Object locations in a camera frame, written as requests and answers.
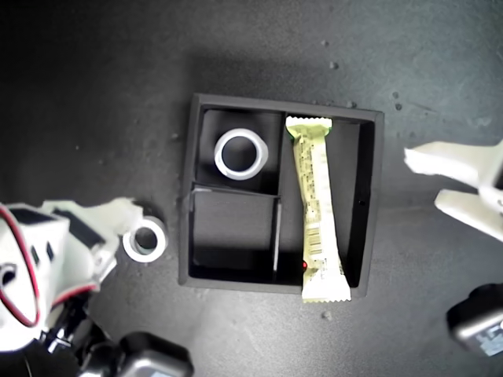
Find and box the white tape roll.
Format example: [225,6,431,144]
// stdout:
[213,128,270,181]
[122,215,169,264]

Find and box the pale green snack bar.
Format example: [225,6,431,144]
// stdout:
[285,115,352,304]

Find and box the black tray with wells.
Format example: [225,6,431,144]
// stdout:
[178,93,385,298]

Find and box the red arm wire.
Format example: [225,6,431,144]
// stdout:
[0,206,97,328]

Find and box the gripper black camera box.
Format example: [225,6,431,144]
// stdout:
[117,332,194,377]
[446,282,503,358]

